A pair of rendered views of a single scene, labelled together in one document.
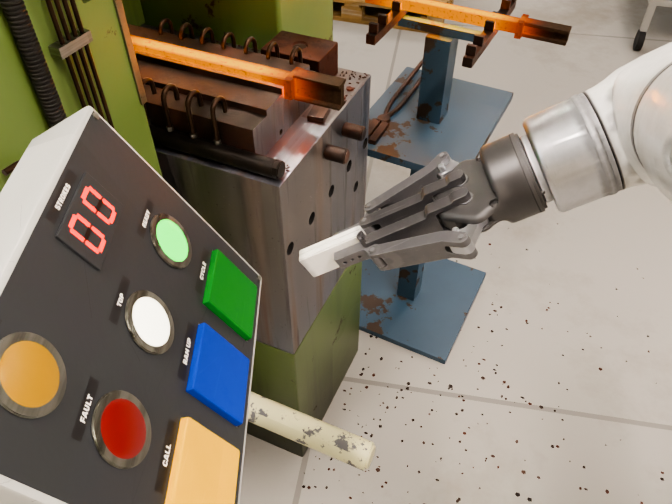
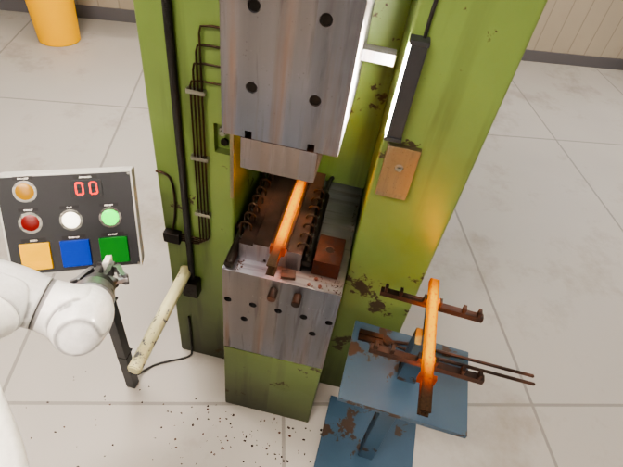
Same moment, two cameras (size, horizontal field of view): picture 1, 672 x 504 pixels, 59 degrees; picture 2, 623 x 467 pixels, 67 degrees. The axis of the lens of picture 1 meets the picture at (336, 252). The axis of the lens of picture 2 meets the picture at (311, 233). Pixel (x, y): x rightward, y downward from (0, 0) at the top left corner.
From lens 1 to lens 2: 1.22 m
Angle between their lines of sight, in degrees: 48
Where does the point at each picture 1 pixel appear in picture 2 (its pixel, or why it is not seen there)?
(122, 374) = (45, 217)
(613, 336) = not seen: outside the picture
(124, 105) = (221, 191)
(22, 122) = (171, 164)
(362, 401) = (268, 431)
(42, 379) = (24, 195)
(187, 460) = (33, 246)
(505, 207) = not seen: hidden behind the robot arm
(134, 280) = (80, 209)
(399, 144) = (363, 354)
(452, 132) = (389, 388)
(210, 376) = (69, 247)
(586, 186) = not seen: hidden behind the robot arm
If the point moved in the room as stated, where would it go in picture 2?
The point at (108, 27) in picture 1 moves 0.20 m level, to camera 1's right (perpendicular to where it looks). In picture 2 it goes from (223, 165) to (231, 208)
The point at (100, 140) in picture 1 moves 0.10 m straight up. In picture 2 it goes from (120, 178) to (113, 148)
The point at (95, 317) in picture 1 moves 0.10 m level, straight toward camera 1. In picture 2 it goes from (56, 202) to (17, 218)
